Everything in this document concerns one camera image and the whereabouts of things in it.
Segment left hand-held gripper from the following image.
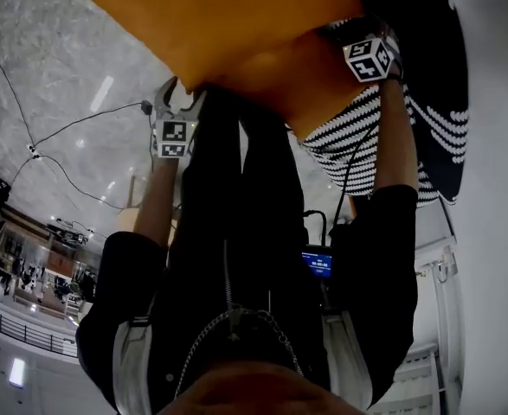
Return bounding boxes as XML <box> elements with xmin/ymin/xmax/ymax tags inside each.
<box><xmin>151</xmin><ymin>75</ymin><xmax>208</xmax><ymax>162</ymax></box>

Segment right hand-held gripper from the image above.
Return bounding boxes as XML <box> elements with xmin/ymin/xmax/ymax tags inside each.
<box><xmin>342</xmin><ymin>35</ymin><xmax>406</xmax><ymax>85</ymax></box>

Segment person's left forearm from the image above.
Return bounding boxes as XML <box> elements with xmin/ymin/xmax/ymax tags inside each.
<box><xmin>132</xmin><ymin>156</ymin><xmax>182</xmax><ymax>250</ymax></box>

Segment person's right forearm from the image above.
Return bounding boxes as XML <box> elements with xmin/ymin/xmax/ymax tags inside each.
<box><xmin>372</xmin><ymin>77</ymin><xmax>421</xmax><ymax>195</ymax></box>

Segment black white striped blanket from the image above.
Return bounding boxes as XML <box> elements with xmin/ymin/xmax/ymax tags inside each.
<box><xmin>300</xmin><ymin>0</ymin><xmax>471</xmax><ymax>209</ymax></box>

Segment person's legs in black trousers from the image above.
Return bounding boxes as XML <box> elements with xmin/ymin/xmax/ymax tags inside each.
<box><xmin>179</xmin><ymin>86</ymin><xmax>311</xmax><ymax>276</ymax></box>

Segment white sink cabinet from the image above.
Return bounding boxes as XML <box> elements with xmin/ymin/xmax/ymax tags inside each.
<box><xmin>413</xmin><ymin>203</ymin><xmax>460</xmax><ymax>289</ymax></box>

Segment person's black white jacket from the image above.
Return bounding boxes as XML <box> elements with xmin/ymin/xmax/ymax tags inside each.
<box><xmin>74</xmin><ymin>183</ymin><xmax>420</xmax><ymax>414</ymax></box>

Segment black device with blue screen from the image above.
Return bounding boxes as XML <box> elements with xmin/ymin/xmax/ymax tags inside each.
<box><xmin>300</xmin><ymin>244</ymin><xmax>335</xmax><ymax>280</ymax></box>

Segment cluttered wooden shelf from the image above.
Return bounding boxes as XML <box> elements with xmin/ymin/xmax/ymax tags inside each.
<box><xmin>0</xmin><ymin>214</ymin><xmax>101</xmax><ymax>319</ymax></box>

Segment black metal railing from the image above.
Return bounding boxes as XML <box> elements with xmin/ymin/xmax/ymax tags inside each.
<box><xmin>0</xmin><ymin>312</ymin><xmax>80</xmax><ymax>359</ymax></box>

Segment person's chin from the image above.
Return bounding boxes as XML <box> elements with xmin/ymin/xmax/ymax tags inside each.
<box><xmin>158</xmin><ymin>361</ymin><xmax>367</xmax><ymax>415</ymax></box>

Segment ceiling tube light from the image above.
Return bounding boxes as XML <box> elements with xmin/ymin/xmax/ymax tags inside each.
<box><xmin>9</xmin><ymin>357</ymin><xmax>28</xmax><ymax>389</ymax></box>

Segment black adapter cable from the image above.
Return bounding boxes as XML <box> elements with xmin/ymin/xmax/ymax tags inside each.
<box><xmin>35</xmin><ymin>101</ymin><xmax>145</xmax><ymax>149</ymax></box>

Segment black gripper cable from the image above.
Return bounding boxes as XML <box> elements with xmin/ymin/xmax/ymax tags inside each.
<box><xmin>329</xmin><ymin>121</ymin><xmax>378</xmax><ymax>237</ymax></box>

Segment black floor cable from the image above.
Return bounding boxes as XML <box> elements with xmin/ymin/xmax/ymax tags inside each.
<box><xmin>0</xmin><ymin>10</ymin><xmax>36</xmax><ymax>149</ymax></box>

